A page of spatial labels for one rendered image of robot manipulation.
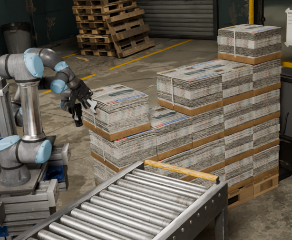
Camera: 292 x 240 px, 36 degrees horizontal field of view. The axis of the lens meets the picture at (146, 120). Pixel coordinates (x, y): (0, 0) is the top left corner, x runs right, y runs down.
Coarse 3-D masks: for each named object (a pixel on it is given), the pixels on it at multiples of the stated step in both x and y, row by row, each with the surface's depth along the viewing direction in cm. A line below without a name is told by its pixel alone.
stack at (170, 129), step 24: (168, 120) 296; (192, 120) 301; (216, 120) 314; (240, 120) 327; (96, 144) 297; (120, 144) 271; (144, 144) 282; (168, 144) 294; (216, 144) 318; (240, 144) 333; (96, 168) 307; (120, 168) 276; (192, 168) 311; (240, 168) 339; (240, 192) 345
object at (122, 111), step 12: (120, 96) 275; (132, 96) 273; (144, 96) 273; (96, 108) 275; (108, 108) 262; (120, 108) 266; (132, 108) 271; (144, 108) 276; (108, 120) 264; (120, 120) 269; (132, 120) 274; (144, 120) 279; (108, 132) 268
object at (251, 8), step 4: (252, 0) 376; (256, 0) 375; (260, 0) 375; (252, 4) 378; (256, 4) 376; (260, 4) 376; (252, 8) 379; (256, 8) 377; (260, 8) 377; (252, 12) 380; (256, 12) 378; (260, 12) 378; (252, 16) 381; (256, 16) 379; (260, 16) 380; (252, 20) 382; (256, 20) 380; (260, 20) 381; (256, 24) 381; (260, 24) 381
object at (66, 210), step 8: (136, 160) 248; (128, 168) 240; (136, 168) 241; (144, 168) 247; (112, 176) 233; (120, 176) 232; (104, 184) 225; (88, 192) 218; (96, 192) 218; (80, 200) 212; (88, 200) 213; (64, 208) 206; (72, 208) 206; (56, 216) 200; (40, 224) 195; (48, 224) 195; (24, 232) 190; (32, 232) 190
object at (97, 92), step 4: (100, 88) 296; (104, 88) 295; (108, 88) 294; (112, 88) 294; (116, 88) 294; (120, 88) 293; (124, 88) 292; (96, 92) 287; (100, 92) 287; (104, 92) 286; (92, 96) 280; (84, 108) 291; (88, 108) 285; (84, 112) 291; (88, 112) 286; (92, 112) 282; (84, 116) 293; (88, 116) 287; (88, 120) 289; (92, 120) 283; (92, 124) 286
